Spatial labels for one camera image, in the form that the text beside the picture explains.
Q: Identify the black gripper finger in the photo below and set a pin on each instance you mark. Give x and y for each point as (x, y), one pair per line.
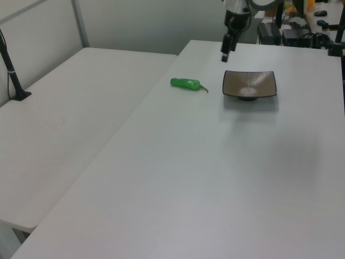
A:
(225, 48)
(233, 43)

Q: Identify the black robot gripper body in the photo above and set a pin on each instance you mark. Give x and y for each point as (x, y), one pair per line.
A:
(236, 21)

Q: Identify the green chili pepper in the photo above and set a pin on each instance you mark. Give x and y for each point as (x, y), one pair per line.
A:
(186, 83)

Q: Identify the square brown ceramic plate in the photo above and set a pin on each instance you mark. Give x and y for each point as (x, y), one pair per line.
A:
(249, 83)

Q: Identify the black rectangular power box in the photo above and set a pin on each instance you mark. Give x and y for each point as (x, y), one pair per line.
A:
(269, 33)

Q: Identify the white crumpled paper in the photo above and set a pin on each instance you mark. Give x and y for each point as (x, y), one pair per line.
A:
(297, 21)

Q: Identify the black electronics box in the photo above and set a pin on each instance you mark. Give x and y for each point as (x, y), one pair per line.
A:
(296, 36)

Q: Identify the black computer mouse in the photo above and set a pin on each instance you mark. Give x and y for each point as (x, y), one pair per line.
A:
(320, 12)

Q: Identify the dark blue computer mouse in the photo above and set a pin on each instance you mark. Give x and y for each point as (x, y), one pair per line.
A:
(322, 22)

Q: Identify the black clamp camera stand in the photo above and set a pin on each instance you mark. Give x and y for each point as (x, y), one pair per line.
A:
(337, 46)

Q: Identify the grey metal partition post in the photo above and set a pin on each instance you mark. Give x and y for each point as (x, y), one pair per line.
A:
(80, 23)

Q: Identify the black camera stand pole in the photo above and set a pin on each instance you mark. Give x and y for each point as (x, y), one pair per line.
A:
(14, 78)

